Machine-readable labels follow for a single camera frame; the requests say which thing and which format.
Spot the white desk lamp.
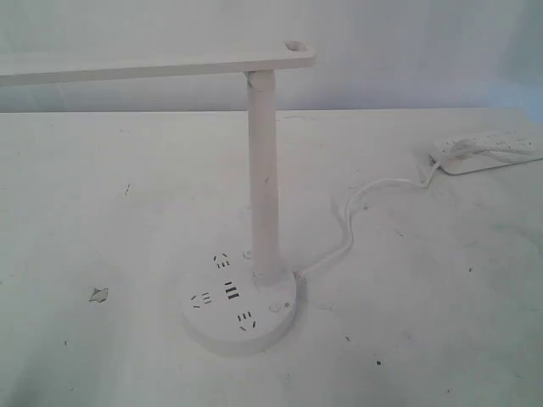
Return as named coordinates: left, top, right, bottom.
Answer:
left=1, top=41, right=316, bottom=355

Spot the clear tape scrap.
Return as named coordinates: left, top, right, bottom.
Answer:
left=89, top=287, right=109, bottom=304

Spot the white power strip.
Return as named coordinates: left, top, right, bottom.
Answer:
left=429, top=130, right=542, bottom=176

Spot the white power cable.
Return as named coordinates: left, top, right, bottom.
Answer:
left=295, top=159, right=438, bottom=284

